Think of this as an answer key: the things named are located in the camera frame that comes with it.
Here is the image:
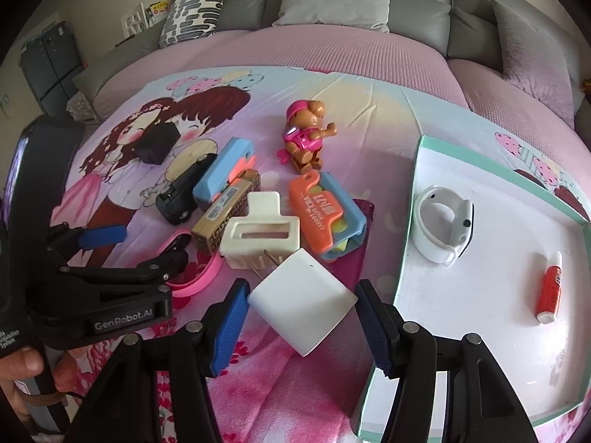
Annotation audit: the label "pink kids smartwatch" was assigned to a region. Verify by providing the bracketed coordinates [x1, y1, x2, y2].
[156, 228, 223, 299]

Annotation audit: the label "white power adapter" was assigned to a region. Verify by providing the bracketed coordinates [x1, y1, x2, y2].
[249, 248, 358, 357]

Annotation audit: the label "brown puppy toy pink outfit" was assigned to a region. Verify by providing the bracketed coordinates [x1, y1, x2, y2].
[277, 99, 338, 174]

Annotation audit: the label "person's left hand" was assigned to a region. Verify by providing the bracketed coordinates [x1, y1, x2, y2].
[0, 347, 86, 422]

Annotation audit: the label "brown patterned box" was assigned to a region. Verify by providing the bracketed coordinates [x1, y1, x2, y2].
[191, 169, 260, 255]

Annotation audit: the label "black toy car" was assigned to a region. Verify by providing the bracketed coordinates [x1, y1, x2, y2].
[155, 153, 217, 225]

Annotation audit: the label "white plastic clip holder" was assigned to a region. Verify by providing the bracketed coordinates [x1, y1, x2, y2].
[219, 191, 301, 270]

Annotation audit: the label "orange blue toy case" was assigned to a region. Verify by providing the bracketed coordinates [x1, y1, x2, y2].
[288, 170, 368, 262]

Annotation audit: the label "small black cube box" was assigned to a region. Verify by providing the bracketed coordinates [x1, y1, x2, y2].
[134, 122, 180, 165]

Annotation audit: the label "blue orange block toy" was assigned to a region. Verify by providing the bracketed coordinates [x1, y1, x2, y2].
[192, 137, 256, 210]

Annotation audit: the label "white round wrist device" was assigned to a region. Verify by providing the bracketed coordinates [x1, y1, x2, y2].
[411, 185, 475, 267]

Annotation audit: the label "cartoon printed tablecloth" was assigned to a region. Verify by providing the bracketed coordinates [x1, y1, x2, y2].
[27, 65, 591, 443]

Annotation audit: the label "teal rimmed white tray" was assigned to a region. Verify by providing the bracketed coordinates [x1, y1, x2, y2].
[363, 137, 590, 442]

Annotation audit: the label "red glue bottle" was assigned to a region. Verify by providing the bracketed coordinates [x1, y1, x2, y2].
[536, 251, 563, 324]

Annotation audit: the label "dark cabinet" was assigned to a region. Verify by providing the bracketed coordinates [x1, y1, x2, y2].
[19, 21, 84, 118]

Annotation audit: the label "white papers beside sofa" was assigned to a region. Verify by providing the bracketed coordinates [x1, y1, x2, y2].
[120, 0, 169, 38]

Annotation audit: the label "black white patterned cushion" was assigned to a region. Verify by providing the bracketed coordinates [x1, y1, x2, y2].
[158, 0, 224, 49]

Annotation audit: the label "pink sofa seat cover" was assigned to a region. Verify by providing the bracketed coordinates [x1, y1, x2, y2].
[86, 25, 590, 166]

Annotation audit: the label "purple grey cushion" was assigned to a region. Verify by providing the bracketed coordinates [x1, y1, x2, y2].
[491, 0, 575, 128]

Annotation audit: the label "grey sofa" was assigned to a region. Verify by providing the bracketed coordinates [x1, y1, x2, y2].
[71, 0, 591, 121]

